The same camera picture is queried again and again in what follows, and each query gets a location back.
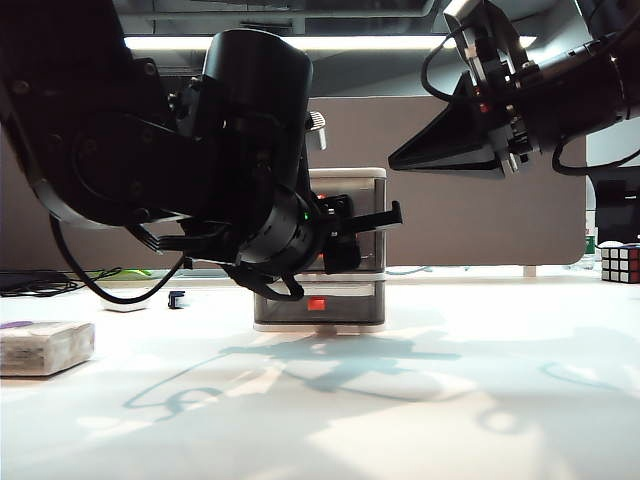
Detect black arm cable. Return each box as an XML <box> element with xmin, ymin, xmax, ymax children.
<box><xmin>49</xmin><ymin>214</ymin><xmax>306</xmax><ymax>307</ymax></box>
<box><xmin>551</xmin><ymin>133</ymin><xmax>640</xmax><ymax>177</ymax></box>

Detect black right camera cable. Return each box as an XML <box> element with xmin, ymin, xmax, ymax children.
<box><xmin>420</xmin><ymin>28</ymin><xmax>482</xmax><ymax>105</ymax></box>

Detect white earbuds case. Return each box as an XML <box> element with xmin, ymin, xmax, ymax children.
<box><xmin>101</xmin><ymin>297</ymin><xmax>151</xmax><ymax>314</ymax></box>

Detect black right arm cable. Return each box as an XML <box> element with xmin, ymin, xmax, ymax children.
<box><xmin>551</xmin><ymin>133</ymin><xmax>640</xmax><ymax>177</ymax></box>

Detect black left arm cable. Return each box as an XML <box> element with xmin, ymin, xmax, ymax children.
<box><xmin>49</xmin><ymin>214</ymin><xmax>306</xmax><ymax>307</ymax></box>

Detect pack of napkins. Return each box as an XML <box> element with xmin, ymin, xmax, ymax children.
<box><xmin>0</xmin><ymin>321</ymin><xmax>96</xmax><ymax>378</ymax></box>

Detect long ceiling light strip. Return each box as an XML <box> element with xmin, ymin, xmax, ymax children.
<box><xmin>122</xmin><ymin>33</ymin><xmax>539</xmax><ymax>52</ymax></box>

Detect black monitor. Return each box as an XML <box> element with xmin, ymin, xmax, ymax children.
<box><xmin>593</xmin><ymin>178</ymin><xmax>640</xmax><ymax>247</ymax></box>

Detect brown desk partition panel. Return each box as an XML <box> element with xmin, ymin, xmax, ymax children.
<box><xmin>0</xmin><ymin>95</ymin><xmax>588</xmax><ymax>271</ymax></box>

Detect clear plastic bottle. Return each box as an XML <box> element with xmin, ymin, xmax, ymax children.
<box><xmin>584</xmin><ymin>209</ymin><xmax>598</xmax><ymax>262</ymax></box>

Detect white drawer cabinet frame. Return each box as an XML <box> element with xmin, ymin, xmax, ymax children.
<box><xmin>252</xmin><ymin>168</ymin><xmax>389</xmax><ymax>335</ymax></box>

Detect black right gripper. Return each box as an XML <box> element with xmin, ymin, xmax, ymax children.
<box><xmin>388</xmin><ymin>38</ymin><xmax>545</xmax><ymax>179</ymax></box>

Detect Rubik's cube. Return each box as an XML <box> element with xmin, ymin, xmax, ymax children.
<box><xmin>599</xmin><ymin>242</ymin><xmax>640</xmax><ymax>285</ymax></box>

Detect black tangled cables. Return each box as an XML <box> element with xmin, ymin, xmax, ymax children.
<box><xmin>0</xmin><ymin>268</ymin><xmax>124</xmax><ymax>298</ymax></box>

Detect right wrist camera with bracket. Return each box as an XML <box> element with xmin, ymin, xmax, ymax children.
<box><xmin>443</xmin><ymin>0</ymin><xmax>531</xmax><ymax>81</ymax></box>

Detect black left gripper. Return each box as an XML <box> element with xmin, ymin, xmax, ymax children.
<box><xmin>312</xmin><ymin>192</ymin><xmax>404</xmax><ymax>276</ymax></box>

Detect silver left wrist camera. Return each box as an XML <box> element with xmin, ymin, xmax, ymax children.
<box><xmin>305</xmin><ymin>111</ymin><xmax>328</xmax><ymax>150</ymax></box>

